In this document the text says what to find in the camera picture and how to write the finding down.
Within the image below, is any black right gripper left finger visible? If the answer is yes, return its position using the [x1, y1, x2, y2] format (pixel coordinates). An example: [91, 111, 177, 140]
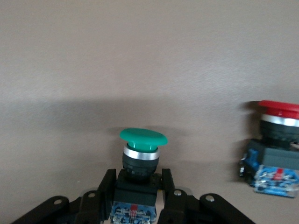
[9, 168, 117, 224]

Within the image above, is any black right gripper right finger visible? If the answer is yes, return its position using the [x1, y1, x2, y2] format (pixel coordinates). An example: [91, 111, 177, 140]
[158, 168, 256, 224]

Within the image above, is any green mushroom push button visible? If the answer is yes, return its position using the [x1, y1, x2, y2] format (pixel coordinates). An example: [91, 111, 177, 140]
[109, 127, 169, 224]

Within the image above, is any red mushroom push button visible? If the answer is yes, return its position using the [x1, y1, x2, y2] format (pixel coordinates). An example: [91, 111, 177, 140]
[238, 100, 299, 199]

